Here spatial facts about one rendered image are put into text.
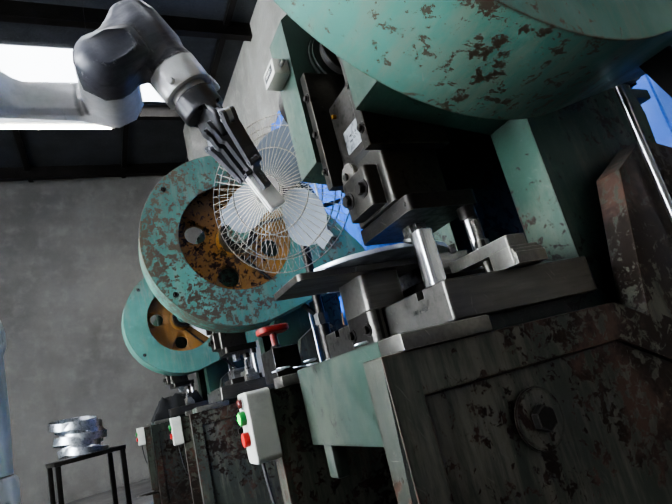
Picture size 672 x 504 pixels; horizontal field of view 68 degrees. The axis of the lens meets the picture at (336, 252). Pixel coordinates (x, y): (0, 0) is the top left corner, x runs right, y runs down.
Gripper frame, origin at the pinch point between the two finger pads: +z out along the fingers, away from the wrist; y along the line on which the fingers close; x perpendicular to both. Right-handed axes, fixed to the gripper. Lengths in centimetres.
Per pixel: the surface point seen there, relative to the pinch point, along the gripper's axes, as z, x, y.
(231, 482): 66, -10, -156
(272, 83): -24.7, 30.1, -18.7
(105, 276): -155, 97, -663
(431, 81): 5.4, 13.2, 29.8
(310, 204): -3, 53, -72
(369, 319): 28.0, 0.3, 0.7
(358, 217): 12.9, 15.7, -4.8
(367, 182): 8.9, 17.5, 1.5
